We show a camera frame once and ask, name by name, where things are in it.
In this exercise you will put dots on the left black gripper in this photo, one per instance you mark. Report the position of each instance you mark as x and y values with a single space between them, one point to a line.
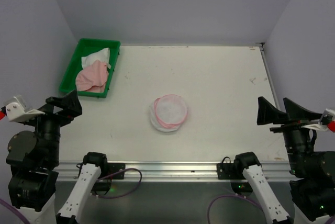
49 113

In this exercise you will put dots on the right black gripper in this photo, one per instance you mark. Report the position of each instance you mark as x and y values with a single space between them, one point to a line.
292 126

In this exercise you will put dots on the pink white bra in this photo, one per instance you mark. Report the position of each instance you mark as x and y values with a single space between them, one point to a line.
103 56

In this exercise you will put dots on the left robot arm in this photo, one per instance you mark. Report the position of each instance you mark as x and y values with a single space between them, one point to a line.
34 155

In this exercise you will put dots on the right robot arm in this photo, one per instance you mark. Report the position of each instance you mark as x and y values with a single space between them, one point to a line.
313 190

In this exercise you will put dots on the green plastic tray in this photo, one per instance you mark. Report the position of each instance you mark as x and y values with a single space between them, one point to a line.
85 47

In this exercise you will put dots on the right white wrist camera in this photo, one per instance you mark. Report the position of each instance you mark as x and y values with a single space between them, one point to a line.
325 123

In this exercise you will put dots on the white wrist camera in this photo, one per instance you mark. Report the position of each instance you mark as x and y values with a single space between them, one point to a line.
325 123
17 109

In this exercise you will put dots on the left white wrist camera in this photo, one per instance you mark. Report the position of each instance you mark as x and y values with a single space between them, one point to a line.
17 109

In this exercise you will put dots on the aluminium front rail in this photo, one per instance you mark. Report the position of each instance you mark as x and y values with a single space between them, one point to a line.
173 171

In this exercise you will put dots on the aluminium rail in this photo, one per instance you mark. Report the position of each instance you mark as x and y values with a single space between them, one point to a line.
173 171
261 47

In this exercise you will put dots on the aluminium right side rail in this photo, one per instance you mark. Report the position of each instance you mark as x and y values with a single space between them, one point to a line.
261 47

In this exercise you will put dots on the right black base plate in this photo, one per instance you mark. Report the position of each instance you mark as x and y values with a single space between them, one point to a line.
232 170

